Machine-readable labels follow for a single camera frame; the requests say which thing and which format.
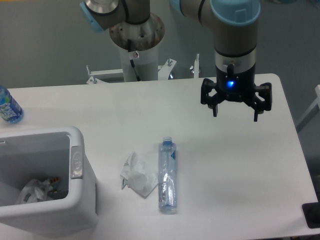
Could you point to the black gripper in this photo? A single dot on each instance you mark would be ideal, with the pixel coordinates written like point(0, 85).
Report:
point(240, 87)

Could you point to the clear plastic bottle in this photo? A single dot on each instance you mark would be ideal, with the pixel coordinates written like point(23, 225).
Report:
point(167, 176)

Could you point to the white paper wrapper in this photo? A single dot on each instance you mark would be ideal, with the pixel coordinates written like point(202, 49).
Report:
point(140, 172)

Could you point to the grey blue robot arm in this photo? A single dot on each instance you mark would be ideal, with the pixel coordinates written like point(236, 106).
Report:
point(234, 24)

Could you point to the white plastic trash can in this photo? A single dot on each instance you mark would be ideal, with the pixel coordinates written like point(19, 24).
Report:
point(40, 154)

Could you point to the trash inside can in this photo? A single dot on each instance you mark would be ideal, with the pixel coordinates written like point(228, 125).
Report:
point(36, 191)

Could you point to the black device at table edge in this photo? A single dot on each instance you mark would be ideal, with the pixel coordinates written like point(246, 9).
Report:
point(311, 213)

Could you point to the blue labelled water bottle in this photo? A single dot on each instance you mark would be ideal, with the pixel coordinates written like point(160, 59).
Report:
point(10, 111)

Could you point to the white frame at right edge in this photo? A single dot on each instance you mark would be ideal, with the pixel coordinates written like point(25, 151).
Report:
point(310, 112)

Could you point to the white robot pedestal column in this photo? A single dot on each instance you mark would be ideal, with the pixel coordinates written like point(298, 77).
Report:
point(138, 42)

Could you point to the white pedestal base frame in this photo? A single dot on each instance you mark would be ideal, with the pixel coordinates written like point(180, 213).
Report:
point(133, 73)

